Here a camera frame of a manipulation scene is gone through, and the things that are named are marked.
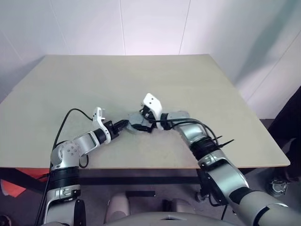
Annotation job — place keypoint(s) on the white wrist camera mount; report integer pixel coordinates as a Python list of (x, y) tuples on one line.
[(96, 115), (152, 102)]

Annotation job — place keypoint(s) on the black zip ties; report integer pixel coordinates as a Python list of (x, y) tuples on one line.
[(224, 142)]

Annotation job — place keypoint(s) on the red-orange object on floor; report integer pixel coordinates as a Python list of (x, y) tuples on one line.
[(13, 188)]

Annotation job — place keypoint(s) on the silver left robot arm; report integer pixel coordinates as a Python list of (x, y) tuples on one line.
[(70, 150)]

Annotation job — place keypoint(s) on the black clothed person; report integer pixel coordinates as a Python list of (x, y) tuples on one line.
[(289, 122)]

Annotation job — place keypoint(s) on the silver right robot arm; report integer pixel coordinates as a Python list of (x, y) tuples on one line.
[(221, 169)]

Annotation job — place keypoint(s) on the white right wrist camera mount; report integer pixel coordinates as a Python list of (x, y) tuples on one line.
[(152, 102)]

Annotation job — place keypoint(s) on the black table caster wheel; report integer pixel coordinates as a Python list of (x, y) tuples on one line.
[(200, 196)]

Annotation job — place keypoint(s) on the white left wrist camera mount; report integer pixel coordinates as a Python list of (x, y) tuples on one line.
[(96, 115)]

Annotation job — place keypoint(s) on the black flat bar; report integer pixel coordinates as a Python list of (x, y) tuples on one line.
[(140, 194)]

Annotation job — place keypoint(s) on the grey caster wheel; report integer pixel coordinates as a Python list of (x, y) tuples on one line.
[(278, 187)]

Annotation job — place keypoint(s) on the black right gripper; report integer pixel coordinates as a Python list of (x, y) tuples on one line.
[(148, 113)]

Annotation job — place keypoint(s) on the round black-rimmed motor lid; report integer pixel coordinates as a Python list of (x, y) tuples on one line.
[(137, 119)]

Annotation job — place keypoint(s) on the black table frame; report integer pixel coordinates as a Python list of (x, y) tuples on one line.
[(117, 180)]

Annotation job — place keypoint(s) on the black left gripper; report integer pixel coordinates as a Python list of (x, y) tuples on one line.
[(112, 130)]

